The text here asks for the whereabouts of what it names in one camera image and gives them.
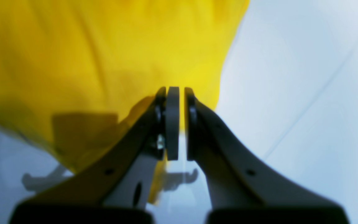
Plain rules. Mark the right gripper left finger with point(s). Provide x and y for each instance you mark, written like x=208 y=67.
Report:
x=115 y=189

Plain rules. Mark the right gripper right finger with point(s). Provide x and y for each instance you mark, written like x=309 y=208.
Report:
x=242 y=188

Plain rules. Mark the yellow T-shirt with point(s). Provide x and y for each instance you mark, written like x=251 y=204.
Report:
x=76 y=75

